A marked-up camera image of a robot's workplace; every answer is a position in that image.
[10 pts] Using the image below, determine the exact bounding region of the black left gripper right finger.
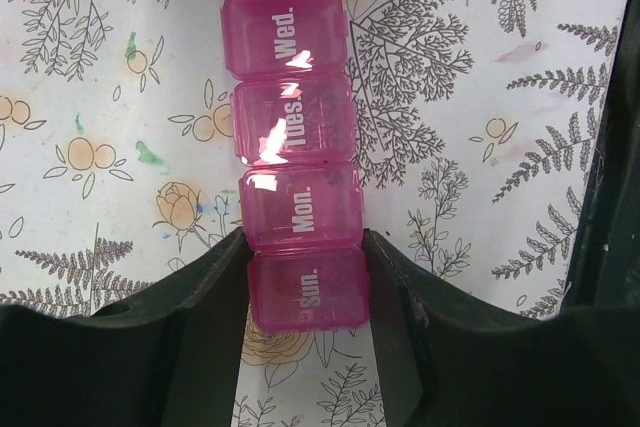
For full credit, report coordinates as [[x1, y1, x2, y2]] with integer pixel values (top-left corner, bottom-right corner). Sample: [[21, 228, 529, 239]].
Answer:
[[362, 230, 639, 426]]

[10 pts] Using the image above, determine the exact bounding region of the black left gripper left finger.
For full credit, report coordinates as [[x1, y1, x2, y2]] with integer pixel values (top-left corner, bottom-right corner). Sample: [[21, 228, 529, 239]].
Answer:
[[1, 230, 252, 426]]

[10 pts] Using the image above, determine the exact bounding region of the pink weekly pill organizer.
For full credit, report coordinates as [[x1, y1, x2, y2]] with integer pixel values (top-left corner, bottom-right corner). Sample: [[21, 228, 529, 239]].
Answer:
[[221, 0, 369, 333]]

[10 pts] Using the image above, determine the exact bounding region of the floral patterned tablecloth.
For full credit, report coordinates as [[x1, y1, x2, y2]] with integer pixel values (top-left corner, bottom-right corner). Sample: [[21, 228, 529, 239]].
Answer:
[[1, 0, 639, 426]]

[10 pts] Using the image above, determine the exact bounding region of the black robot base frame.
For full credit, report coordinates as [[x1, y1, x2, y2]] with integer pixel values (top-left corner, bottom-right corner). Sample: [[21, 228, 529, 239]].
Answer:
[[563, 0, 639, 308]]

